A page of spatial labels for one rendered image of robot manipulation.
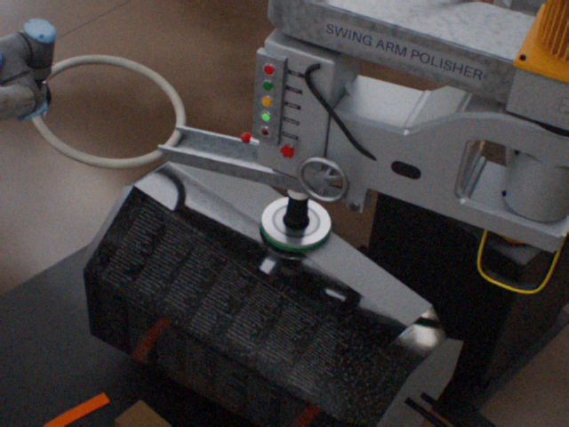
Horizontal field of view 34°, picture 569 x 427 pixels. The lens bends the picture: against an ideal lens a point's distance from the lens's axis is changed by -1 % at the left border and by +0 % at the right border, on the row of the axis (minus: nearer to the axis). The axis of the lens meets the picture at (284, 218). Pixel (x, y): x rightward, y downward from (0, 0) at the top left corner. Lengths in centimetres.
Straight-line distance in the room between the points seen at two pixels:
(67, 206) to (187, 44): 135
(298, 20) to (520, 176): 67
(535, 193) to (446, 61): 42
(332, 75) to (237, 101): 237
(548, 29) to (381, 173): 62
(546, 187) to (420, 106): 39
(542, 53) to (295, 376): 115
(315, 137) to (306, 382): 71
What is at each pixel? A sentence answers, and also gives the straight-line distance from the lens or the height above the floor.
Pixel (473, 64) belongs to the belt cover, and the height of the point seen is 164.
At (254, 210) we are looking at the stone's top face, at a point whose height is 80.
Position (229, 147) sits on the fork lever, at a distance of 292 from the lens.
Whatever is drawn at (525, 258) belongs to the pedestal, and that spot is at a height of 74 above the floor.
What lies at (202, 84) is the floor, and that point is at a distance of 484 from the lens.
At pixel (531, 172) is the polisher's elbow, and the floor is 137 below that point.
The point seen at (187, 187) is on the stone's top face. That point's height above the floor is 80.
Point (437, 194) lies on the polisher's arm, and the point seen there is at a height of 122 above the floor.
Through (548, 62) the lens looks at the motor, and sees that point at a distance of 220.
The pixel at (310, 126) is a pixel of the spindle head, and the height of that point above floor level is 130.
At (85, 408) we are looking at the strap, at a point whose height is 2.
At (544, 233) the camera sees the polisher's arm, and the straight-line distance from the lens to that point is 249.
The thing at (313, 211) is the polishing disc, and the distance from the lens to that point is 295.
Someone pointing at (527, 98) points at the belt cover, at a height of 160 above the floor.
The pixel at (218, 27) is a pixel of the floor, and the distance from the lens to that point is 528.
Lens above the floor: 286
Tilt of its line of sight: 44 degrees down
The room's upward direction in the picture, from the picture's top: 5 degrees clockwise
